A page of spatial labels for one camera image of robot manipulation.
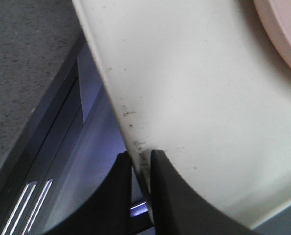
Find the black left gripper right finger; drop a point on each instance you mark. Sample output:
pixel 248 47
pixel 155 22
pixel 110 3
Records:
pixel 179 210

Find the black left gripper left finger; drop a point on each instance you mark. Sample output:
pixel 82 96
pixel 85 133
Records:
pixel 107 211

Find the cream bear serving tray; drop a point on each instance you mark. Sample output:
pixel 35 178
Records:
pixel 200 80

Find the pink round plate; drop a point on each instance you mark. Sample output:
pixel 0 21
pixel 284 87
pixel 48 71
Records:
pixel 275 16

